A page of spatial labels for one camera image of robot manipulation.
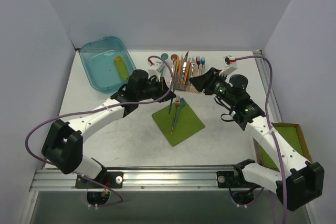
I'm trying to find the copper fork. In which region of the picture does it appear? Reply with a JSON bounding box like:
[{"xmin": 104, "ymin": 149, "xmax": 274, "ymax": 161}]
[{"xmin": 171, "ymin": 95, "xmax": 181, "ymax": 134}]

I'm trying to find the teal spoon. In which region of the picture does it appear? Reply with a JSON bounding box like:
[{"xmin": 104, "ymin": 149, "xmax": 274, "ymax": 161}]
[
  {"xmin": 174, "ymin": 98, "xmax": 185, "ymax": 129},
  {"xmin": 161, "ymin": 53, "xmax": 169, "ymax": 60}
]

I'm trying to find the green paper napkin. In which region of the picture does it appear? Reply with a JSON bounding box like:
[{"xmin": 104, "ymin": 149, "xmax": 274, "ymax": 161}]
[{"xmin": 152, "ymin": 102, "xmax": 205, "ymax": 146}]

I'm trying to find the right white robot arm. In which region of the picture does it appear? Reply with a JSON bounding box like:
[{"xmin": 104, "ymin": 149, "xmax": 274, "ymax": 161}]
[{"xmin": 190, "ymin": 68, "xmax": 324, "ymax": 211}]

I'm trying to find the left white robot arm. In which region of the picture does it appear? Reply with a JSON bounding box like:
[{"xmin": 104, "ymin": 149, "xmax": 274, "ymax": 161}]
[{"xmin": 41, "ymin": 70, "xmax": 176, "ymax": 188}]

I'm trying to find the rolled green napkin bundle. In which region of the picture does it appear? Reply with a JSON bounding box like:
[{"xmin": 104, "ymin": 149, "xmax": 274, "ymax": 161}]
[{"xmin": 114, "ymin": 56, "xmax": 129, "ymax": 81}]

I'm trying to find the green napkin stack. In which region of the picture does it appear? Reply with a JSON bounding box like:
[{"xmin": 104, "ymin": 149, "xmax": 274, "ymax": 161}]
[{"xmin": 254, "ymin": 123, "xmax": 311, "ymax": 171}]

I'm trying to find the cardboard napkin tray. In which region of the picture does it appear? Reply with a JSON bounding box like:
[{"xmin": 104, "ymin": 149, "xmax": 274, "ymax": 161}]
[{"xmin": 251, "ymin": 122, "xmax": 313, "ymax": 172}]

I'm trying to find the clear cutlery organizer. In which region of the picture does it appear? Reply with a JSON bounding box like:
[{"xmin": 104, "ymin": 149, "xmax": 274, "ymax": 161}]
[{"xmin": 172, "ymin": 57, "xmax": 200, "ymax": 93}]

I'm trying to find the blue iridescent fork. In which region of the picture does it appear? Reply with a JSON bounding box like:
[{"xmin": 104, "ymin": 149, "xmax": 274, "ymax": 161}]
[{"xmin": 201, "ymin": 57, "xmax": 206, "ymax": 75}]

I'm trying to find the black knife in organizer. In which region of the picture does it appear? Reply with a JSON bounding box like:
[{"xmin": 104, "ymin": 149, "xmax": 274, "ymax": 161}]
[{"xmin": 183, "ymin": 51, "xmax": 191, "ymax": 79}]

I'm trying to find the teal spoon in organizer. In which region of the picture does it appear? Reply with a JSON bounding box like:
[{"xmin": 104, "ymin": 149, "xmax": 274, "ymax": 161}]
[{"xmin": 161, "ymin": 53, "xmax": 169, "ymax": 60}]

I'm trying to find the copper spoon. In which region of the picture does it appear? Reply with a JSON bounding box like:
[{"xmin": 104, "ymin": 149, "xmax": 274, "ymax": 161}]
[{"xmin": 171, "ymin": 54, "xmax": 179, "ymax": 83}]

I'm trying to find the teal plastic bin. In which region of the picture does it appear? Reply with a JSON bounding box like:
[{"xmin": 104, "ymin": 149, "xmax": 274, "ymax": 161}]
[{"xmin": 79, "ymin": 36, "xmax": 136, "ymax": 93}]

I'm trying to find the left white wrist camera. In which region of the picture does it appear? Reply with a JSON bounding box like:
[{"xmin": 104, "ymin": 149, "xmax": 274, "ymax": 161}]
[{"xmin": 148, "ymin": 62, "xmax": 166, "ymax": 79}]

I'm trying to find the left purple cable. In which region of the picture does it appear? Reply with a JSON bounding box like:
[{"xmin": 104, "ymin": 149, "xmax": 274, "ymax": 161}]
[{"xmin": 25, "ymin": 55, "xmax": 176, "ymax": 206}]

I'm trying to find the right side aluminium rail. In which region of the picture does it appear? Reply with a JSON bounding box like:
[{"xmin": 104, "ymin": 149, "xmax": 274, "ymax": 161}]
[{"xmin": 253, "ymin": 50, "xmax": 282, "ymax": 123}]

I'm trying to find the aluminium frame rail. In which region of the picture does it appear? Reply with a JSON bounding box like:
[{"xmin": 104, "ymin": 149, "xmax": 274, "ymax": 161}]
[{"xmin": 28, "ymin": 165, "xmax": 312, "ymax": 193}]

